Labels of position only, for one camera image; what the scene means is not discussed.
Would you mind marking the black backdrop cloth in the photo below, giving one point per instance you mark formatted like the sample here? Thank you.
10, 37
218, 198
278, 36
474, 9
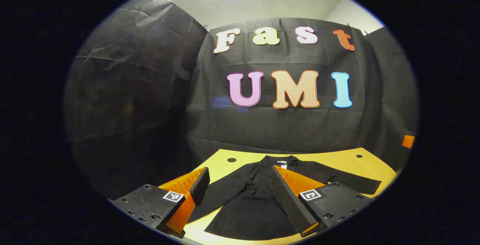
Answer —
262, 125

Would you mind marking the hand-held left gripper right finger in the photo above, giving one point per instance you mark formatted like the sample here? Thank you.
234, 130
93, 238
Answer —
288, 200

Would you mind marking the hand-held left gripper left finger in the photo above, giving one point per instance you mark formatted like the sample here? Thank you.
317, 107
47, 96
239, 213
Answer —
200, 185

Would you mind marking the black buttoned jacket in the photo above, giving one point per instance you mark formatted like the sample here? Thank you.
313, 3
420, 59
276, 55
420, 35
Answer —
243, 200

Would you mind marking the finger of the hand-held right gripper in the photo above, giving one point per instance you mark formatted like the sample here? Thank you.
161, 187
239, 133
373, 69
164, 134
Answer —
408, 141

